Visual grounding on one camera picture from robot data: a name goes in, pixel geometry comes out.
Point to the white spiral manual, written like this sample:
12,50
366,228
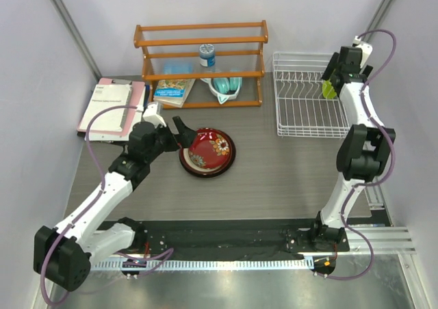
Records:
104,97

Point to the white slotted cable duct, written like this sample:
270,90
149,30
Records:
123,264

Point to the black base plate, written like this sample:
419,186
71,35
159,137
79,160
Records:
239,238

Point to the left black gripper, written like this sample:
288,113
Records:
184,138

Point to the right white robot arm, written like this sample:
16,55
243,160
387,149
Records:
365,150

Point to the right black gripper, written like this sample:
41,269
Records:
331,65

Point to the brown rimmed cream plate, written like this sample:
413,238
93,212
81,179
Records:
234,155

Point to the orange wooden shelf rack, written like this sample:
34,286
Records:
239,53

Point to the white board under folder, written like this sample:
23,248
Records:
106,136

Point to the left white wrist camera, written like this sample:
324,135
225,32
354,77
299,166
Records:
152,115

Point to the teal cat ear headphones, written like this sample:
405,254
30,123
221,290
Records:
224,89

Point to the dark patterned plate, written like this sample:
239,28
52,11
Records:
210,150

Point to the blue paperback book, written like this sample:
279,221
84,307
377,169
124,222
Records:
173,92

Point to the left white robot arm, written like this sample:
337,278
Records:
65,253

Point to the green plate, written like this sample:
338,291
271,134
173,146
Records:
329,90

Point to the blue lidded jar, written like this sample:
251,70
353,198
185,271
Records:
207,55

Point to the white wire dish rack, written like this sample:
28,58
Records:
304,105

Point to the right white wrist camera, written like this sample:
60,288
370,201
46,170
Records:
365,47

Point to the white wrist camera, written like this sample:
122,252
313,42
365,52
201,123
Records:
365,47
152,115

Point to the light blue box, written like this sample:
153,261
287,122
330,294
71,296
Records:
177,68

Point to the red rimmed grey plate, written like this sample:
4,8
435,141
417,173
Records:
186,158

